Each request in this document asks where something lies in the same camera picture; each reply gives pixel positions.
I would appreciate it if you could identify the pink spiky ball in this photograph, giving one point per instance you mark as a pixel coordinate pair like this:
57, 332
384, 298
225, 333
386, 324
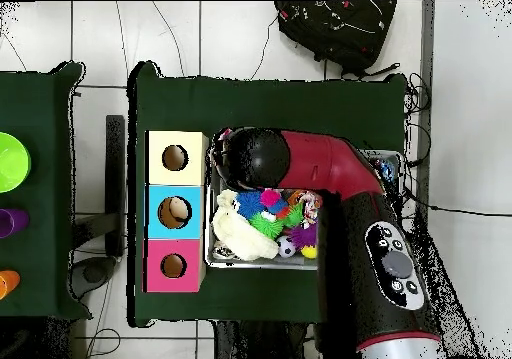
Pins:
270, 198

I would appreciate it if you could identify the silver mesh bin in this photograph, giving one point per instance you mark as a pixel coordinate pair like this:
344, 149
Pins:
260, 264

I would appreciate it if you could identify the dark green cloth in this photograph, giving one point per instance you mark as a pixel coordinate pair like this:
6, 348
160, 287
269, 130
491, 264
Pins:
40, 107
280, 103

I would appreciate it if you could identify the purple spiky ball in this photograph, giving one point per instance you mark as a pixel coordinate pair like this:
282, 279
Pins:
304, 237

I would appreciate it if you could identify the blue spiky ball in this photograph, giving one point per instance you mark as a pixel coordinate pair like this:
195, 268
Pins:
250, 203

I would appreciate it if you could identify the wooden box with three holes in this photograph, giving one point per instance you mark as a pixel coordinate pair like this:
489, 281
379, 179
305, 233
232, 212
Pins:
192, 167

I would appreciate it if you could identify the cream cloth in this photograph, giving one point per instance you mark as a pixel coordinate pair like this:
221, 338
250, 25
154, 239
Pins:
240, 235

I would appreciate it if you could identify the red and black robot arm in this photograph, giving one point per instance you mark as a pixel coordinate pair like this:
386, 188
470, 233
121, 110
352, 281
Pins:
320, 163

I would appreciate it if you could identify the black backpack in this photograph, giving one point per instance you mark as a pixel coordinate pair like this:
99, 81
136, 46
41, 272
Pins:
340, 27

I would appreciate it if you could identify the small soccer ball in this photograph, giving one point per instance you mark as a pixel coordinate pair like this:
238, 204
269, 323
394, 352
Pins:
286, 247

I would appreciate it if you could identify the purple plastic cup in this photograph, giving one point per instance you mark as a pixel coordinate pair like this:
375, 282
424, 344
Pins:
14, 221

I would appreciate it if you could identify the green plastic bowl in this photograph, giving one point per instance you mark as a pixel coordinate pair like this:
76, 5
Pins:
12, 163

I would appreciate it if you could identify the orange plastic cup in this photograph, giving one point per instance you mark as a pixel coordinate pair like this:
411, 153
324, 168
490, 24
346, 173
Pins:
8, 283

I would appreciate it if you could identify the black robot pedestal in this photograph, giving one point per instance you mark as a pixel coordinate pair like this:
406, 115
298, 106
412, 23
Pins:
260, 343

